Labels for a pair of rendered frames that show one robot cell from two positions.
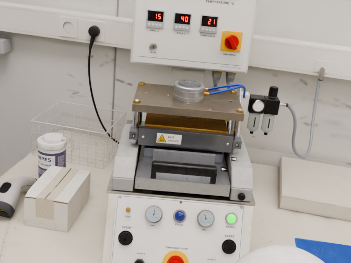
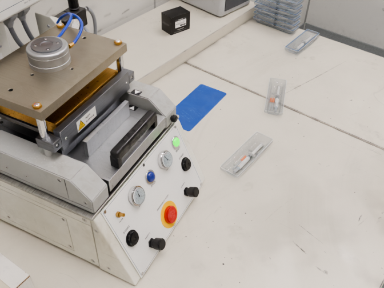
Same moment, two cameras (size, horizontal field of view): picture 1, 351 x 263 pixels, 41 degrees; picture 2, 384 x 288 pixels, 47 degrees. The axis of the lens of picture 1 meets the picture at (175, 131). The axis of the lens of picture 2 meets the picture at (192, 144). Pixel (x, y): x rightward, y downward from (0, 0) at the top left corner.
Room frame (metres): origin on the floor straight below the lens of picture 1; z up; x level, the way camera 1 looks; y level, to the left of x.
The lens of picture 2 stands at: (0.56, 0.52, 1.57)
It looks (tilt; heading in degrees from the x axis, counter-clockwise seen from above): 42 degrees down; 296
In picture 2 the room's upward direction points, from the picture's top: 2 degrees clockwise
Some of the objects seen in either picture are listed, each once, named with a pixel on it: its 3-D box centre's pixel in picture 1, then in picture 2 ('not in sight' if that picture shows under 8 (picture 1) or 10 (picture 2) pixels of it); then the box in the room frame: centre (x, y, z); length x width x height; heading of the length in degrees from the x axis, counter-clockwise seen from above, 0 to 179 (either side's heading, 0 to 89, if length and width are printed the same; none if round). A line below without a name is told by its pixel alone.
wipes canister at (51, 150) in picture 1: (51, 158); not in sight; (1.28, 0.37, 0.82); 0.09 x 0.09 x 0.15
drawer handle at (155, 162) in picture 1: (184, 171); (135, 137); (0.95, -0.03, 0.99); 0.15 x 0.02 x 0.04; 92
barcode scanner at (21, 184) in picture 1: (14, 190); not in sight; (1.13, 0.43, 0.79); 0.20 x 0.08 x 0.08; 170
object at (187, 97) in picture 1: (194, 103); (47, 64); (1.17, -0.04, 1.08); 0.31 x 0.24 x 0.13; 92
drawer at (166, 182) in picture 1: (183, 153); (80, 124); (1.09, -0.02, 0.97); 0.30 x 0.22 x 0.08; 2
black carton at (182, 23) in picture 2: not in sight; (175, 20); (1.29, -0.80, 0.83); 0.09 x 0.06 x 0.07; 67
